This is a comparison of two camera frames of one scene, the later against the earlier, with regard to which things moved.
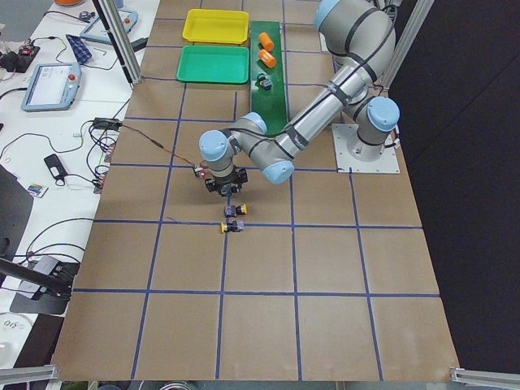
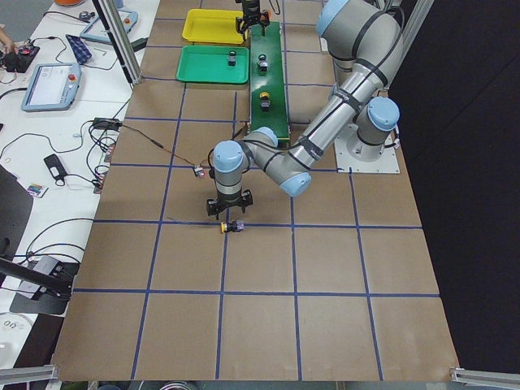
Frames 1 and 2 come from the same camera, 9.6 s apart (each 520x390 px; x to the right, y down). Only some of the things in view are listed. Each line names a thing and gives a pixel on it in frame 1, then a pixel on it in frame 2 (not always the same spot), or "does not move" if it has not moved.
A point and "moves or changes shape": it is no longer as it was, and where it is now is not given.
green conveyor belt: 270,104 does not move
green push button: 264,81 to 231,58
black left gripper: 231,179 to 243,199
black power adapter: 106,123 does not move
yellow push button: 233,211 moves or changes shape
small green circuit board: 200,172 does not move
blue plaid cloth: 80,49 does not move
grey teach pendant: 52,87 does not move
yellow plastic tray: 216,26 does not move
